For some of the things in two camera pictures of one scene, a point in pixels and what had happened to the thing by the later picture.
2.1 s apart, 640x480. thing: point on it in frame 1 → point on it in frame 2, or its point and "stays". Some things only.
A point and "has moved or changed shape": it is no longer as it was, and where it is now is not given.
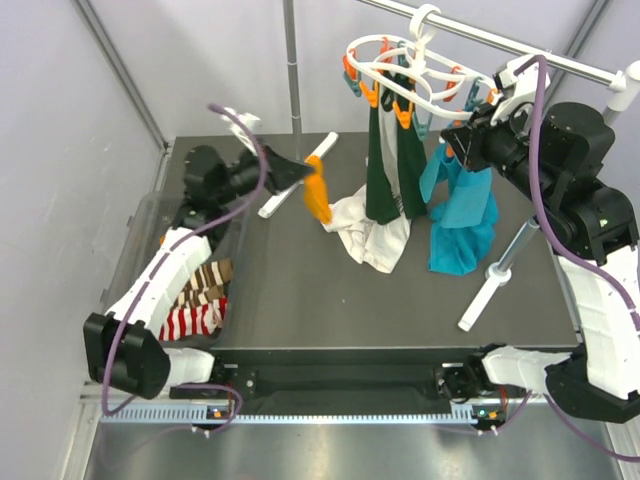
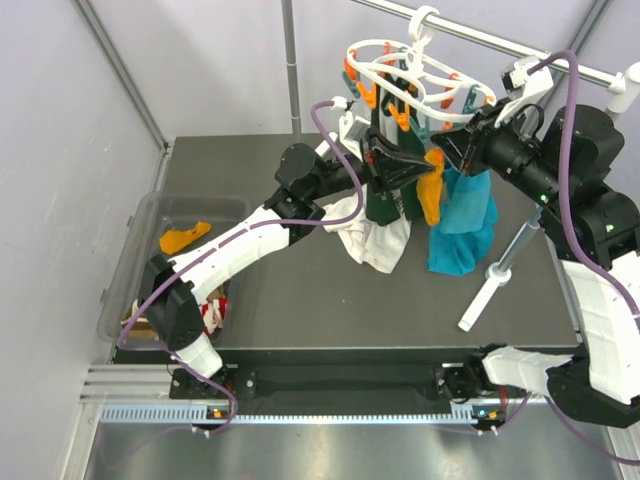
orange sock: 315,190 has moved or changed shape
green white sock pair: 374,225 stays
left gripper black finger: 282,172 → 393,166
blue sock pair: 465,214 stays
